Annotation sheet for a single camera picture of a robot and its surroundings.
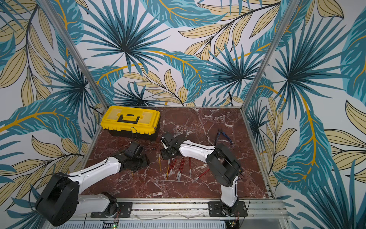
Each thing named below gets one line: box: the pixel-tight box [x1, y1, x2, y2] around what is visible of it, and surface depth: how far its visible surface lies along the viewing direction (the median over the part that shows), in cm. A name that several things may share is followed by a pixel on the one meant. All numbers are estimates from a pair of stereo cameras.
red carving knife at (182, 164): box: [178, 157, 186, 182], surface depth 90 cm
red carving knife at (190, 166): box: [189, 156, 193, 178], surface depth 90 cm
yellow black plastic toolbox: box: [100, 105, 161, 142], surface depth 92 cm
